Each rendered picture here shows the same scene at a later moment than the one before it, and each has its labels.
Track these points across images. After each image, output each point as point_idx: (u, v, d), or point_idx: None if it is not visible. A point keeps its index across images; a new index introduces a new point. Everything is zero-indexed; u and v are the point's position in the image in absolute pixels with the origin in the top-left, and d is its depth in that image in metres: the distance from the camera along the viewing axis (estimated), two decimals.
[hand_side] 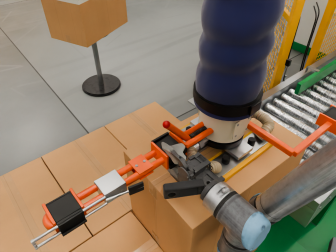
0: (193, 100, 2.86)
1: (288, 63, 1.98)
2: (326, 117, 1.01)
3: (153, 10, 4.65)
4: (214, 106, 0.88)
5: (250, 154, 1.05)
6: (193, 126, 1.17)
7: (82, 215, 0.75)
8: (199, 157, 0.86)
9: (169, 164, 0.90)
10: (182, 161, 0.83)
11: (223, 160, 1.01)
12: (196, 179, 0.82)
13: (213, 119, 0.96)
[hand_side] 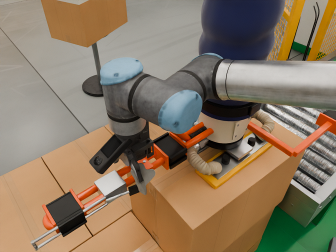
0: None
1: None
2: (326, 117, 1.01)
3: (153, 10, 4.65)
4: (214, 106, 0.88)
5: (250, 154, 1.05)
6: (193, 126, 1.17)
7: (82, 216, 0.75)
8: None
9: (169, 165, 0.89)
10: None
11: (223, 160, 1.01)
12: None
13: (213, 119, 0.96)
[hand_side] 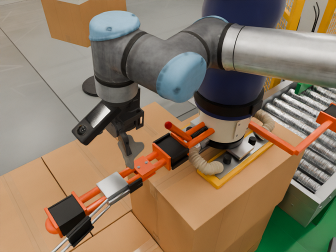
0: (193, 100, 2.86)
1: None
2: (326, 115, 1.01)
3: (153, 10, 4.65)
4: (216, 106, 0.88)
5: (251, 153, 1.05)
6: (193, 126, 1.16)
7: (89, 222, 0.74)
8: None
9: (171, 165, 0.89)
10: None
11: (224, 160, 1.01)
12: None
13: (214, 119, 0.95)
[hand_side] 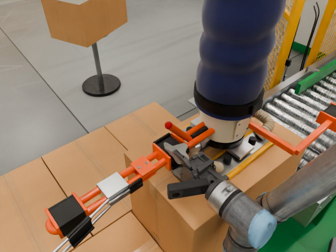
0: (193, 100, 2.86)
1: (288, 63, 1.98)
2: (326, 115, 1.01)
3: (153, 10, 4.65)
4: (216, 106, 0.88)
5: (251, 153, 1.05)
6: (193, 126, 1.16)
7: (90, 223, 0.74)
8: (202, 156, 0.86)
9: (171, 165, 0.89)
10: (186, 160, 0.82)
11: (224, 160, 1.01)
12: (200, 178, 0.82)
13: (214, 119, 0.95)
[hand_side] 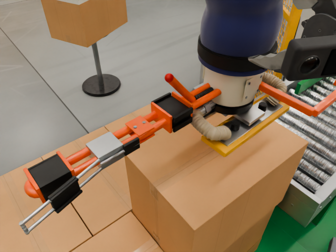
0: None
1: None
2: None
3: (153, 10, 4.65)
4: (223, 58, 0.77)
5: (262, 120, 0.94)
6: None
7: (77, 185, 0.63)
8: None
9: (172, 127, 0.78)
10: None
11: (232, 125, 0.90)
12: None
13: (221, 77, 0.84)
